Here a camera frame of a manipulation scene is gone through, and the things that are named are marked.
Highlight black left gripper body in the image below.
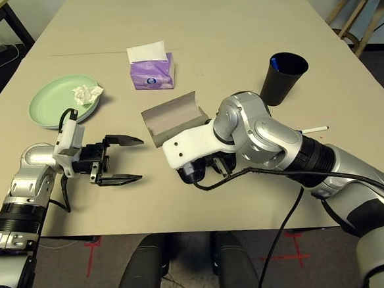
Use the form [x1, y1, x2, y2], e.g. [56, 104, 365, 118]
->
[74, 136, 113, 185]

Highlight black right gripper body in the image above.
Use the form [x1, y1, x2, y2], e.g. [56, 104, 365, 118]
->
[205, 150, 239, 181]

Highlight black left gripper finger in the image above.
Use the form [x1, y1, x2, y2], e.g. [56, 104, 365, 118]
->
[104, 132, 145, 149]
[95, 172, 144, 188]

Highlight black sunglasses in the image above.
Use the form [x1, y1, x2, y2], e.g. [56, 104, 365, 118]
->
[176, 162, 212, 186]

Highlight grey glasses case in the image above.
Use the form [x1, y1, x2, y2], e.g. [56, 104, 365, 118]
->
[139, 89, 212, 150]

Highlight light green plate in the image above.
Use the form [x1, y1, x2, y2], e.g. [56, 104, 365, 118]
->
[26, 73, 102, 132]

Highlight black table foot bar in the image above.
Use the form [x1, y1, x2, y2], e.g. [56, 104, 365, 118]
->
[39, 232, 101, 246]

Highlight purple tissue box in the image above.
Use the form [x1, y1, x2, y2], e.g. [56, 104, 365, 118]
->
[128, 52, 177, 92]

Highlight grey robot left leg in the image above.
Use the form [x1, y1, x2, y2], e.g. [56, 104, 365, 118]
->
[112, 233, 172, 288]

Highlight grey robot leg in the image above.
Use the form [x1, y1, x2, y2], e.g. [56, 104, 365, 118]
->
[112, 233, 172, 288]
[211, 228, 265, 288]

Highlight white tissue sheet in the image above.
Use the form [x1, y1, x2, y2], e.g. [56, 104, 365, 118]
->
[126, 39, 168, 65]

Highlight black plastic cup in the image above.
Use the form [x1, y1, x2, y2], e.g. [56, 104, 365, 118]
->
[257, 50, 312, 108]

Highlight white and blue pen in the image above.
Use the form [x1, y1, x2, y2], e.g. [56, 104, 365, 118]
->
[297, 124, 329, 136]

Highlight grey robot right leg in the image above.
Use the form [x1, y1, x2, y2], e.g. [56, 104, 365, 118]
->
[211, 228, 265, 288]

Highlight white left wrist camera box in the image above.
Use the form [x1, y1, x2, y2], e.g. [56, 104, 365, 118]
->
[50, 116, 89, 180]

